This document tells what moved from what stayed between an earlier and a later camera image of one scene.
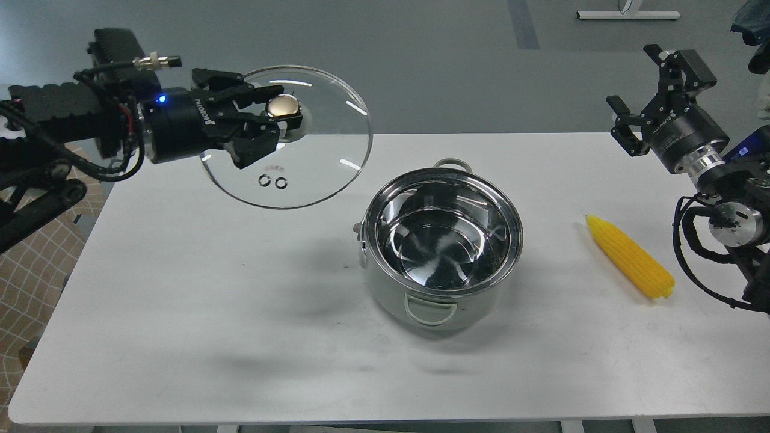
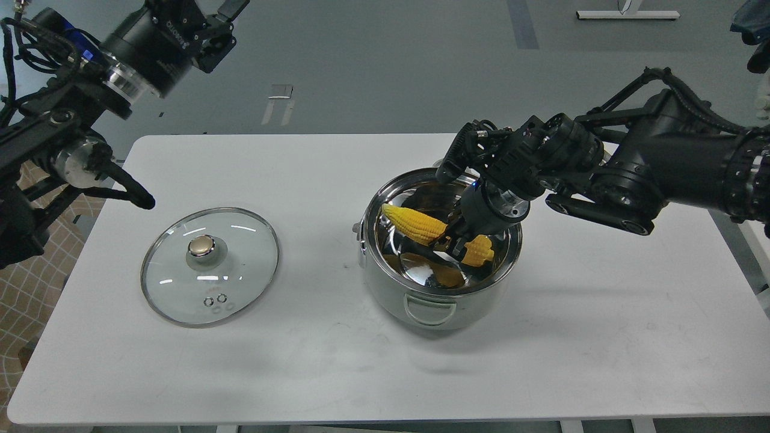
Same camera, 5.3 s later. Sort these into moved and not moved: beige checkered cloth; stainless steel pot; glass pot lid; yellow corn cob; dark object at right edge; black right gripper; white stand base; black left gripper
Moved: black left gripper; yellow corn cob; glass pot lid; black right gripper
Not moved: dark object at right edge; white stand base; beige checkered cloth; stainless steel pot
